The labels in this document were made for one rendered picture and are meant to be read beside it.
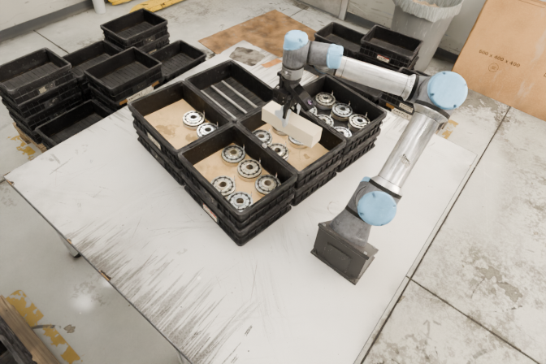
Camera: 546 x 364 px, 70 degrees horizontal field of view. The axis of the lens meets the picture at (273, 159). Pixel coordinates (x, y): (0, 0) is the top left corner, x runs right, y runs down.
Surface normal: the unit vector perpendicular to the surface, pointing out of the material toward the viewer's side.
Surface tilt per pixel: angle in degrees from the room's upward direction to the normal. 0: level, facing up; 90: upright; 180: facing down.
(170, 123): 0
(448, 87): 42
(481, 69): 73
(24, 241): 0
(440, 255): 0
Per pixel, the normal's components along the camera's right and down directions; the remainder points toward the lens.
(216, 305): 0.06, -0.68
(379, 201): -0.18, 0.21
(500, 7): -0.55, 0.48
